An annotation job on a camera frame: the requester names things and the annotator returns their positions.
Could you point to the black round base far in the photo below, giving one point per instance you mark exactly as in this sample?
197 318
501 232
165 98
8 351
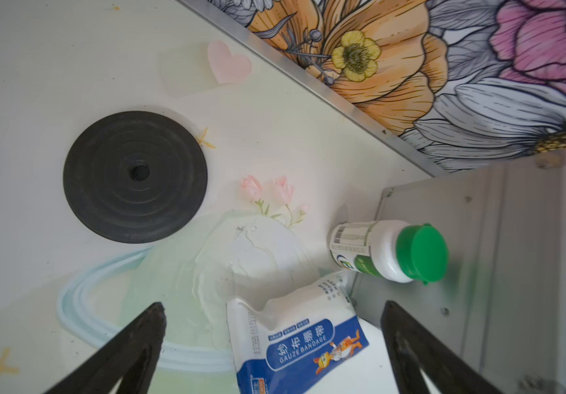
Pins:
135 177

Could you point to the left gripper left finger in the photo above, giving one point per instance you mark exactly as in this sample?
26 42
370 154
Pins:
126 363

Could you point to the clear plastic bag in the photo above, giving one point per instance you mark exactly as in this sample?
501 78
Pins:
213 260

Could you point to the green capped white bottle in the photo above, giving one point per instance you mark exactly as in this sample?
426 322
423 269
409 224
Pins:
391 249

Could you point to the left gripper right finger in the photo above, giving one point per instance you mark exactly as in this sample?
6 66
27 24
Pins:
414 352

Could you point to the blue snack packet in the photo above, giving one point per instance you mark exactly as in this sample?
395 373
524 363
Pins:
295 340

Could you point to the silver aluminium first aid case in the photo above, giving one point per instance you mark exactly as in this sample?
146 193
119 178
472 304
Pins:
501 306

